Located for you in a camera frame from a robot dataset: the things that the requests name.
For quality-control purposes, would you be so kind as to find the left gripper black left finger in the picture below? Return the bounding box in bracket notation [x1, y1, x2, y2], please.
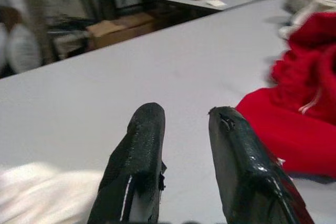
[88, 102, 167, 222]

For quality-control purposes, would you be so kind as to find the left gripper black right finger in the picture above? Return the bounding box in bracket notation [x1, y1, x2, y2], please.
[208, 106, 314, 224]

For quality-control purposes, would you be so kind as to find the white T-shirt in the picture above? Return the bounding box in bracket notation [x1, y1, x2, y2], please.
[0, 162, 106, 224]

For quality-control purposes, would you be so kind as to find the red hoodie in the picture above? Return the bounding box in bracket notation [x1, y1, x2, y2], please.
[234, 11, 336, 180]

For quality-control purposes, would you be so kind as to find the brown cardboard box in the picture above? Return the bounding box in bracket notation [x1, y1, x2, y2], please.
[87, 13, 156, 51]

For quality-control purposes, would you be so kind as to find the white mesh fan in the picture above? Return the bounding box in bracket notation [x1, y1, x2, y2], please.
[0, 23, 43, 74]

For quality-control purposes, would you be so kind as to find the white paper packet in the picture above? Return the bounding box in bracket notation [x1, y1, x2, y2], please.
[205, 0, 227, 9]

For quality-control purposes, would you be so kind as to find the cream white garment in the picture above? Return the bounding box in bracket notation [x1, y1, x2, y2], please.
[277, 0, 336, 39]

